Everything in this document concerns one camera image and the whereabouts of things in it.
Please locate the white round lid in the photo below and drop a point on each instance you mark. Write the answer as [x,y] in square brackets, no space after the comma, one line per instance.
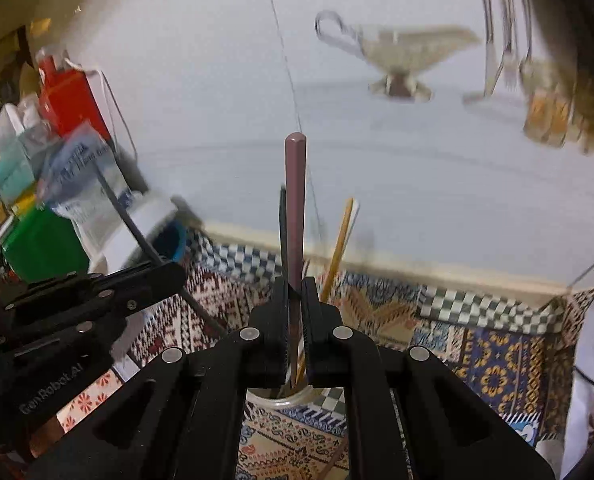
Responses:
[142,220]

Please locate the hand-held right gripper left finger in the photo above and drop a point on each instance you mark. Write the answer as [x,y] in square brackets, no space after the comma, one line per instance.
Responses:
[269,345]

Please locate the blue bowl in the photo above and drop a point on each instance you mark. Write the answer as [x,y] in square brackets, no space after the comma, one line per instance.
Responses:
[174,242]

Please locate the white ceramic cup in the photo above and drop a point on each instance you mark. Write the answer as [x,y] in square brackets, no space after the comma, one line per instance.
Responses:
[277,403]

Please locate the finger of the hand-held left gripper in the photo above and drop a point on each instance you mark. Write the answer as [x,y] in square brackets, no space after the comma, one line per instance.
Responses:
[67,337]
[147,280]

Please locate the mauve chopstick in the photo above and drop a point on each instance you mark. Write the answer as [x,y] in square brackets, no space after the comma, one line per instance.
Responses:
[295,200]

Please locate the green box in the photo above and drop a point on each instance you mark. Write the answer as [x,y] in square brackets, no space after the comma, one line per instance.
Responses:
[42,245]

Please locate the yellow chopstick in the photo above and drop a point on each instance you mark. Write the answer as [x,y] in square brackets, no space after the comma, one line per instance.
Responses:
[338,250]

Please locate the red box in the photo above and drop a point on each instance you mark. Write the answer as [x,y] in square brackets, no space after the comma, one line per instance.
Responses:
[72,100]

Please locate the dark grey chopstick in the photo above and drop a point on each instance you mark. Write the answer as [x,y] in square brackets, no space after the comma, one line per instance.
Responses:
[204,312]

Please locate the teal tissue box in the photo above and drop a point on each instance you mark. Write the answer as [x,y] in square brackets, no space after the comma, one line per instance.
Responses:
[14,170]

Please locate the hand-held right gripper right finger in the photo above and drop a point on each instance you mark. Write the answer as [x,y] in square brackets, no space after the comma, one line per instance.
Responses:
[322,350]

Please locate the patterned patchwork table cloth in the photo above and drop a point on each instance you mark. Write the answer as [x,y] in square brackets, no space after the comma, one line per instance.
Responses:
[497,360]

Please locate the clear printed plastic bag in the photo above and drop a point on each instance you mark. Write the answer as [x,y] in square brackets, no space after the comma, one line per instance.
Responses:
[87,180]

